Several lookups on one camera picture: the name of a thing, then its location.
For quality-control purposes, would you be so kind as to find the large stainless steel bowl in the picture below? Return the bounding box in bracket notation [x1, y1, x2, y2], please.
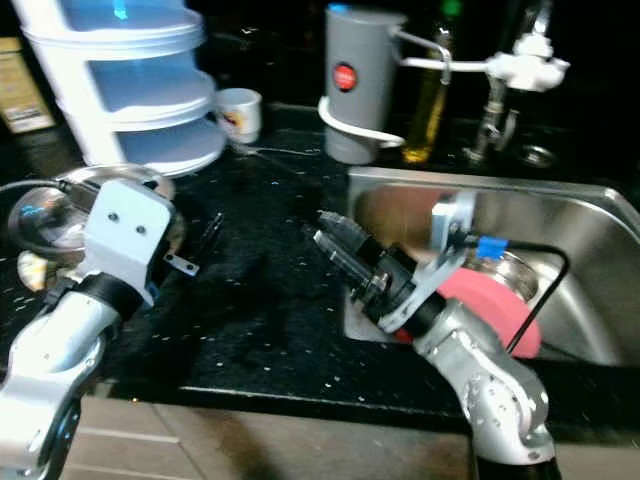
[5, 163, 176, 263]

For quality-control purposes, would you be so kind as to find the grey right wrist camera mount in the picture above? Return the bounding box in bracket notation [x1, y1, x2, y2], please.
[378, 190, 481, 336]

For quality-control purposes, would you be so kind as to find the white tiered food container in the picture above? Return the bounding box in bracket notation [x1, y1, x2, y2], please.
[12, 0, 227, 179]

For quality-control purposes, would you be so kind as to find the yellow printed box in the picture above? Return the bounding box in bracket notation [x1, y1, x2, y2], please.
[0, 38, 57, 134]

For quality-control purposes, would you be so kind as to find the chrome faucet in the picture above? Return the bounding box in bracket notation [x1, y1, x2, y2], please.
[460, 0, 556, 169]

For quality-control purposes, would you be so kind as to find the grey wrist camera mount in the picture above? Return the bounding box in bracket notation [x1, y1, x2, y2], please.
[378, 190, 481, 336]
[82, 178, 176, 306]

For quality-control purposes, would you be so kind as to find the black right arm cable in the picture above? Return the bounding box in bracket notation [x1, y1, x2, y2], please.
[500, 240, 573, 358]

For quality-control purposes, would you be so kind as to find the blue cable tape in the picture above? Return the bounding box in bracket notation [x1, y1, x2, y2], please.
[475, 235, 511, 261]

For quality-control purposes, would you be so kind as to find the steel spoon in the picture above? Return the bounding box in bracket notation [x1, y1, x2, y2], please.
[230, 140, 326, 166]

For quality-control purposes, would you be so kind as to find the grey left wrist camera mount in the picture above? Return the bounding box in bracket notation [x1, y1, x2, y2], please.
[82, 178, 176, 306]

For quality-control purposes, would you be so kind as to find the pink plate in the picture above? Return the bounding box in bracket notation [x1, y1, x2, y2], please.
[395, 265, 543, 359]

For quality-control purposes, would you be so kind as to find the grey water filter canister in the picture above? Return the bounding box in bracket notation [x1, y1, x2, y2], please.
[322, 3, 456, 166]

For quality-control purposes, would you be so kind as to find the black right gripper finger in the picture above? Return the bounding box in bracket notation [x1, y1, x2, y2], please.
[310, 210, 366, 251]
[315, 238, 373, 291]

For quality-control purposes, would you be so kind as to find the white faucet diverter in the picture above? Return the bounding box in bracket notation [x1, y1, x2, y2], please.
[485, 35, 571, 93]

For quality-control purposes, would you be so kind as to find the stainless steel sink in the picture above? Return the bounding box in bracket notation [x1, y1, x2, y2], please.
[343, 165, 640, 369]

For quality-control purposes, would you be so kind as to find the yellow oil bottle green cap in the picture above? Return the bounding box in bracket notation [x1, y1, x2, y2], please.
[400, 0, 461, 165]

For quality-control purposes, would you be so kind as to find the white printed cup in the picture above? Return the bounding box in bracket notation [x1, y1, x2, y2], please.
[215, 87, 264, 144]

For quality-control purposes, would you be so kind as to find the round steel counter cap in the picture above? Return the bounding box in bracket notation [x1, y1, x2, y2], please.
[520, 144, 561, 169]

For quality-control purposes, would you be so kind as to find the floral print plate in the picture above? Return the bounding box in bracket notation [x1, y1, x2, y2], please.
[15, 245, 96, 301]

